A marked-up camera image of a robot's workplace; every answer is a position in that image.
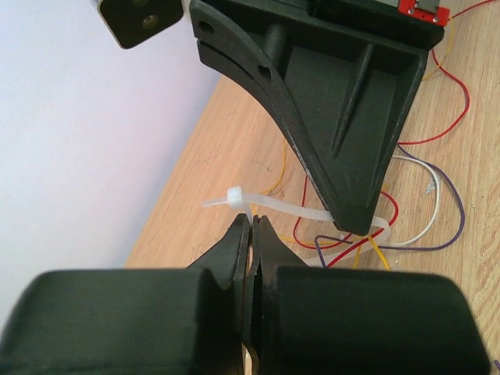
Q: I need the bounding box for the yellow wire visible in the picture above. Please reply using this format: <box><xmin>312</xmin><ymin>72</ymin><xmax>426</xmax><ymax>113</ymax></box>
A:
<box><xmin>257</xmin><ymin>19</ymin><xmax>456</xmax><ymax>271</ymax></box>

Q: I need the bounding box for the red wire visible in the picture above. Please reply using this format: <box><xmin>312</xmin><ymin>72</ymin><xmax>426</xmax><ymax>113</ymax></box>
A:
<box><xmin>292</xmin><ymin>0</ymin><xmax>497</xmax><ymax>269</ymax></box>

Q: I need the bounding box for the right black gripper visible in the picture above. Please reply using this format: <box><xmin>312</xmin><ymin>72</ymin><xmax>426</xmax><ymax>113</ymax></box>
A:
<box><xmin>210</xmin><ymin>1</ymin><xmax>445</xmax><ymax>234</ymax></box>

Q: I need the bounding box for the white zip tie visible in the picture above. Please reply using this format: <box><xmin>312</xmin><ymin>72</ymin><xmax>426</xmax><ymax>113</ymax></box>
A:
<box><xmin>202</xmin><ymin>186</ymin><xmax>391</xmax><ymax>270</ymax></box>

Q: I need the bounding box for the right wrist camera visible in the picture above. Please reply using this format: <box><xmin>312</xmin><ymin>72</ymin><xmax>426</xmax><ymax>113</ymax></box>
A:
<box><xmin>92</xmin><ymin>0</ymin><xmax>184</xmax><ymax>49</ymax></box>

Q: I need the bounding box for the white wire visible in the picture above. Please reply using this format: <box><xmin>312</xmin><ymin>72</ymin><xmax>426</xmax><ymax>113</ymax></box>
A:
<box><xmin>377</xmin><ymin>154</ymin><xmax>442</xmax><ymax>249</ymax></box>

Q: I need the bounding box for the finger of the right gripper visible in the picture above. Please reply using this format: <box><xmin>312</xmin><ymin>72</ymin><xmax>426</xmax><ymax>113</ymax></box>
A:
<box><xmin>189</xmin><ymin>1</ymin><xmax>340</xmax><ymax>225</ymax></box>

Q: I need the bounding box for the dark purple wire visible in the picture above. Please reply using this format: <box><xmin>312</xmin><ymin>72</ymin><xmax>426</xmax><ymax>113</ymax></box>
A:
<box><xmin>314</xmin><ymin>144</ymin><xmax>466</xmax><ymax>269</ymax></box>

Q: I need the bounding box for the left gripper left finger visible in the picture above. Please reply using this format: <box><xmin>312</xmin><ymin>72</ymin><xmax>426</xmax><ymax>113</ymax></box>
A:
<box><xmin>187</xmin><ymin>213</ymin><xmax>250</xmax><ymax>335</ymax></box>

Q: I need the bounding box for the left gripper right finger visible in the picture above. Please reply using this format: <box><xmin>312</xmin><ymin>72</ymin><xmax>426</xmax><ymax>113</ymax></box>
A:
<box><xmin>252</xmin><ymin>216</ymin><xmax>309</xmax><ymax>336</ymax></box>

